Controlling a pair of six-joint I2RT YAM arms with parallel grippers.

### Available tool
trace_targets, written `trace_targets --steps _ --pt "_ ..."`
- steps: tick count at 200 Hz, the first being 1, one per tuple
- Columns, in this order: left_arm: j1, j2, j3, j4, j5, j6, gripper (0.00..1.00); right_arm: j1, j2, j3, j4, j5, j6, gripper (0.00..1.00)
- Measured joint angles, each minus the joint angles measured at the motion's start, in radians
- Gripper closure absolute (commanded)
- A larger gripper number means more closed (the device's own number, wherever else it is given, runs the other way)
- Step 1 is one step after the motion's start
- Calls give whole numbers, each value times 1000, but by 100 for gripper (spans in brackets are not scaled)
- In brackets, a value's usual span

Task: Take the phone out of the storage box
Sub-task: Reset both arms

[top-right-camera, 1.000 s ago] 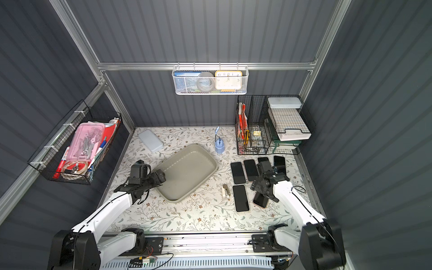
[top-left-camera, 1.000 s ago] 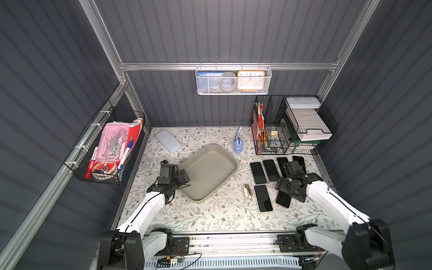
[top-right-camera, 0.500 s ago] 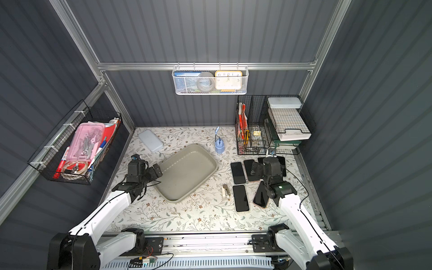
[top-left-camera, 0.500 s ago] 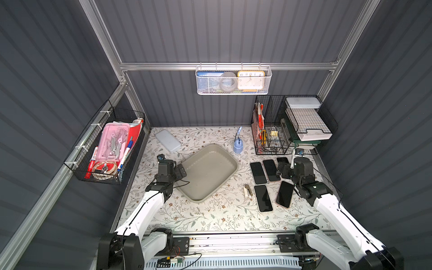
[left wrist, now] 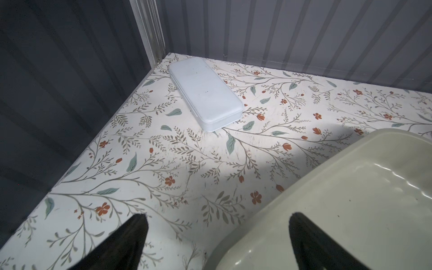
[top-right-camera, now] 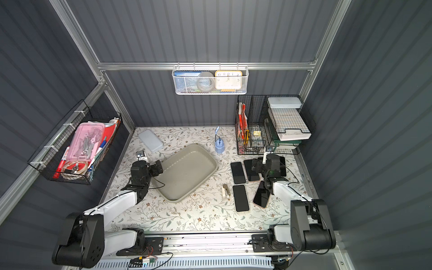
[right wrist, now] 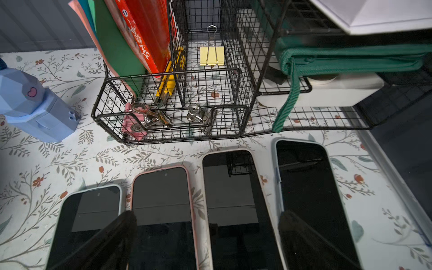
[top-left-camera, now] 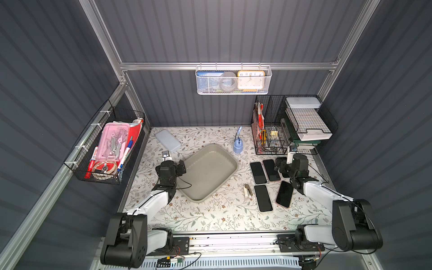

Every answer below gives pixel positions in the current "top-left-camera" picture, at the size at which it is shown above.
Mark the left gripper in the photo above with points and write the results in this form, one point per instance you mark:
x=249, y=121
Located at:
x=167, y=162

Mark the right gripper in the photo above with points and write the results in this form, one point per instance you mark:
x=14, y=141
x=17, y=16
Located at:
x=282, y=165

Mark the cream case phone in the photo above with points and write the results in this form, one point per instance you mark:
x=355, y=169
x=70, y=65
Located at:
x=272, y=174

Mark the pink case phone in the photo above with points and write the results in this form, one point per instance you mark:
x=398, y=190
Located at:
x=284, y=194

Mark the dark purple case phone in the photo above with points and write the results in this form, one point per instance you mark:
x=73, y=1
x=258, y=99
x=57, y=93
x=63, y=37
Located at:
x=258, y=173

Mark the beige storage box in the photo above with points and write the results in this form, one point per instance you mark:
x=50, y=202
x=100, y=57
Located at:
x=206, y=171

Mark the black phone white case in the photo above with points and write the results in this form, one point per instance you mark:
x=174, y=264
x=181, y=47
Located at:
x=263, y=198

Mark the light blue case phone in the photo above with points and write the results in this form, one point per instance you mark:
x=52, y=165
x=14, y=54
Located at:
x=284, y=173

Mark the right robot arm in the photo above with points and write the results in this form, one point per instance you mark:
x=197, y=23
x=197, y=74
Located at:
x=352, y=227

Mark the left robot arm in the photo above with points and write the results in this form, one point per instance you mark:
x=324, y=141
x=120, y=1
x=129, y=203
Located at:
x=128, y=239

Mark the blue box in basket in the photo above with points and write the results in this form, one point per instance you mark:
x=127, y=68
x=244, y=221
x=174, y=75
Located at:
x=208, y=82

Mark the white flat case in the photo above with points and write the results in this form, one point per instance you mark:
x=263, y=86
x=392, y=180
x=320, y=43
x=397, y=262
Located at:
x=170, y=142

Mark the checked notebook stack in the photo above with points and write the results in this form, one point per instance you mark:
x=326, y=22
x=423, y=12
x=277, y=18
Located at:
x=304, y=116

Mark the yellow utility knife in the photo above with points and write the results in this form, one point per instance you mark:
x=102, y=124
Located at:
x=263, y=137

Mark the pink pencil case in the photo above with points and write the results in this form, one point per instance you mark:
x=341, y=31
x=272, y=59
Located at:
x=113, y=142

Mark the red folder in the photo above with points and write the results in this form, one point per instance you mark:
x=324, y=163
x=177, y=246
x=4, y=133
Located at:
x=260, y=119

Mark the yellow alarm clock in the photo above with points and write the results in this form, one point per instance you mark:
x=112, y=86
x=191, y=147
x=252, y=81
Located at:
x=250, y=80

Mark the grey tape roll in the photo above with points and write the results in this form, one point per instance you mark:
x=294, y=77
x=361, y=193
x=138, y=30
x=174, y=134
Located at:
x=228, y=82

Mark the black wire desk organizer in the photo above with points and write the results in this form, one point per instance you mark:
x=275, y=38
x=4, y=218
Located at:
x=280, y=122

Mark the black wire side basket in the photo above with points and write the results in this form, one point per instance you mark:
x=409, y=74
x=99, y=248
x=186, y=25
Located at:
x=83, y=164

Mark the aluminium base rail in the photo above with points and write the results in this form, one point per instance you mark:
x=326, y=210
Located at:
x=251, y=251

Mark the white wire wall basket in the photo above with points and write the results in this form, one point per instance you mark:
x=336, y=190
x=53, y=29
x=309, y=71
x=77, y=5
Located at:
x=235, y=68

